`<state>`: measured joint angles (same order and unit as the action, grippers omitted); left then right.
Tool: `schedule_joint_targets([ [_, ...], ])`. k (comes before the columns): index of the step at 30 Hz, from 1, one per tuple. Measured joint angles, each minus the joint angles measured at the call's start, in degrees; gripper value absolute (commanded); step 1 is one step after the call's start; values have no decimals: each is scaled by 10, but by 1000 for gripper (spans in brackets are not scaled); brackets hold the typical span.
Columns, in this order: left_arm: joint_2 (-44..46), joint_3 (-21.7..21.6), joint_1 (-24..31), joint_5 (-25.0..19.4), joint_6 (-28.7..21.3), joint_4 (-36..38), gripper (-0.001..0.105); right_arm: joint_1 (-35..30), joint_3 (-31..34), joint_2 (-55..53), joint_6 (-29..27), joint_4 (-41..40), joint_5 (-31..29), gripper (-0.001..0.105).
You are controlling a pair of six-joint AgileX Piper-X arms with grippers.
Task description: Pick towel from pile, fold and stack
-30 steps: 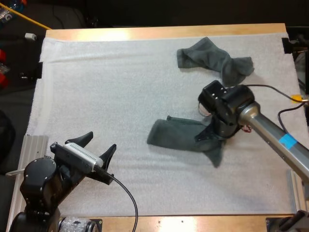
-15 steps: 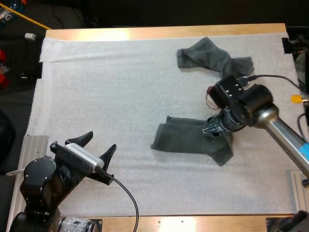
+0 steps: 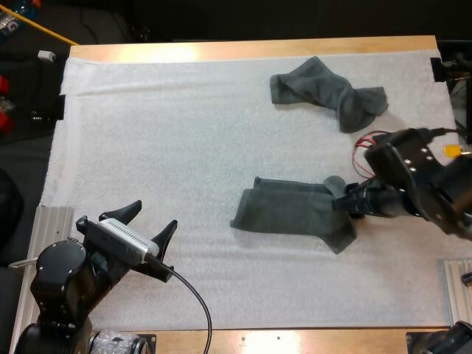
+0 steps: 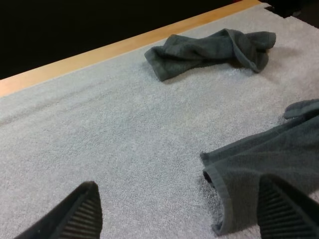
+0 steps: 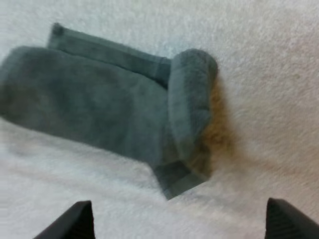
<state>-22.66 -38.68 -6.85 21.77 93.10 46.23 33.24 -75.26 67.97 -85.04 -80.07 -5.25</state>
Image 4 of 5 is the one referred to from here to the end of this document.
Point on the crumpled grey-green towel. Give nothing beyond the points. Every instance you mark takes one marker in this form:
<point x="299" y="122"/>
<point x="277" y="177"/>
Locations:
<point x="209" y="52"/>

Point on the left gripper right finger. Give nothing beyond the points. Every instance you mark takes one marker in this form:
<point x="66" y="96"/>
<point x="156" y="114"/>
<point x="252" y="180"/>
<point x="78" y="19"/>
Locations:
<point x="281" y="211"/>

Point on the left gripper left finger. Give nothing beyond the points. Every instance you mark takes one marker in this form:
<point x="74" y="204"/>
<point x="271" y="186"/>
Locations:
<point x="74" y="216"/>

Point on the dark clamp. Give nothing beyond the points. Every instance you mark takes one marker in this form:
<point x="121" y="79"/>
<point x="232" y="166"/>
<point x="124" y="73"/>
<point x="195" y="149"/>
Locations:
<point x="279" y="8"/>

